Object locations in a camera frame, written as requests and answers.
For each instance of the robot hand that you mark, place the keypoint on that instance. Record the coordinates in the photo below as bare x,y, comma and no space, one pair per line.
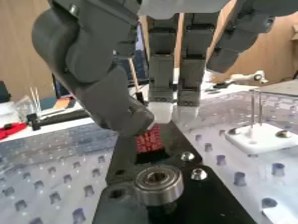
93,56

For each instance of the small red circuit board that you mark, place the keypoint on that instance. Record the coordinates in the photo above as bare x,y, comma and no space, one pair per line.
147,142

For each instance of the thin stick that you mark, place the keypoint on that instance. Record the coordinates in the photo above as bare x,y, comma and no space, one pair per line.
133,77

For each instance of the red tray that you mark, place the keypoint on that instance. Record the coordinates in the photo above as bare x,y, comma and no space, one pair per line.
9,129

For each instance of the small white jointed device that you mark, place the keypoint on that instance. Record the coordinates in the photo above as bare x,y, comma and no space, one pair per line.
247,78

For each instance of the steel ball bearing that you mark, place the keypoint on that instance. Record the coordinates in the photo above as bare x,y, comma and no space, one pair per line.
171,186

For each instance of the small white square block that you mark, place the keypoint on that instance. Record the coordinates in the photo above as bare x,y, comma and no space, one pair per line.
261,139

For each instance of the black plate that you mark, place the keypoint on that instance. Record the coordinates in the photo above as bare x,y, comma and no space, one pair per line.
213,206

